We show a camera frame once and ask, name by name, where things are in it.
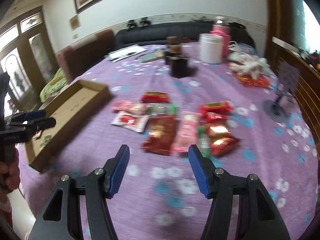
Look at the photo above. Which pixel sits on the white plastic jar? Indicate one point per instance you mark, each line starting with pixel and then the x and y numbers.
pixel 210 47

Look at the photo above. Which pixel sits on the white work gloves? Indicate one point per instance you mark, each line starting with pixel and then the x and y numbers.
pixel 248 65

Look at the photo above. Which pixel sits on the brown cardboard box tray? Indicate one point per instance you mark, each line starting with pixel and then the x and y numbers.
pixel 71 110

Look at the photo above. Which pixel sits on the grey phone stand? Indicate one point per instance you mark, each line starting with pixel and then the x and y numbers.
pixel 287 83

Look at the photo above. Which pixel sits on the long red candy packet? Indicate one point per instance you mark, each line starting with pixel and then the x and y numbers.
pixel 155 97

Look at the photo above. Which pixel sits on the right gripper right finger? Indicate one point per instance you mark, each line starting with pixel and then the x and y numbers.
pixel 258 216

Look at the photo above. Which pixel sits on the purple floral tablecloth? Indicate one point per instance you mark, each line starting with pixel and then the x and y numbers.
pixel 159 197

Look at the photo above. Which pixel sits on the dark red snack bag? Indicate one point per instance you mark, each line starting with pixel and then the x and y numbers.
pixel 161 135

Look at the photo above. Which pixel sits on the small red candy packet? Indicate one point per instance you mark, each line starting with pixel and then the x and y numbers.
pixel 222 107

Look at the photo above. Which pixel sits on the yellow blue booklet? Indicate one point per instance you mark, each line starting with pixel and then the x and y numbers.
pixel 153 56

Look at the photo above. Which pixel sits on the brown armchair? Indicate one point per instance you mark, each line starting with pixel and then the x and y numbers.
pixel 77 58

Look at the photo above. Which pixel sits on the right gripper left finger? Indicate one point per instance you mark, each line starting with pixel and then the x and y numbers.
pixel 60 217

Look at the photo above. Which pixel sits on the person's left hand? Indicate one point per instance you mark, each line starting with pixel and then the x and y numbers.
pixel 12 171

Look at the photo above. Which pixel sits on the black tea canister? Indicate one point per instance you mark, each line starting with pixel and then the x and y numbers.
pixel 173 49
pixel 179 66

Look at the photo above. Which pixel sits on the pink thermos bottle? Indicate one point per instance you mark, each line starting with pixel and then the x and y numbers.
pixel 221 28

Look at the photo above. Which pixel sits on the pink cartoon snack packet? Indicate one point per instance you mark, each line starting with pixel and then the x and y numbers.
pixel 187 132

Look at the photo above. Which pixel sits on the white paper notepad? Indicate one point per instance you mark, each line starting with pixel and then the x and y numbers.
pixel 125 52

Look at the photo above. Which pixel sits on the wooden glass door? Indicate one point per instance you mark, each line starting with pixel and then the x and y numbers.
pixel 28 57

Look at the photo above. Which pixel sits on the black tea canister front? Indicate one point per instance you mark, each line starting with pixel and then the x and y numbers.
pixel 179 66

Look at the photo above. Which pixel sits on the black leather sofa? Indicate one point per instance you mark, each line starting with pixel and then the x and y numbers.
pixel 185 32

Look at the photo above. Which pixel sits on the pink white snack packet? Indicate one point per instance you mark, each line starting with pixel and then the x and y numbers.
pixel 128 106

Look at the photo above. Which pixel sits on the red orange snack packet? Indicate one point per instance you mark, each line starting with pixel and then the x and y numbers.
pixel 221 140

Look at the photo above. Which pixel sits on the red foil bag under gloves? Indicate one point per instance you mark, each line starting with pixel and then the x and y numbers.
pixel 246 80

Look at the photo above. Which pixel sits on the white red snack packet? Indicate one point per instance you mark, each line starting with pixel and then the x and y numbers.
pixel 136 123

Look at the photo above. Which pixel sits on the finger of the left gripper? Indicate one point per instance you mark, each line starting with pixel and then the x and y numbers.
pixel 40 124
pixel 28 116

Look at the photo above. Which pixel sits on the green clear candy packet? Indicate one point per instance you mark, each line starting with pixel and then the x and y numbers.
pixel 162 109

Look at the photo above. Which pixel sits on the black tea canister back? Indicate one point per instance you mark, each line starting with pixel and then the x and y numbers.
pixel 173 49

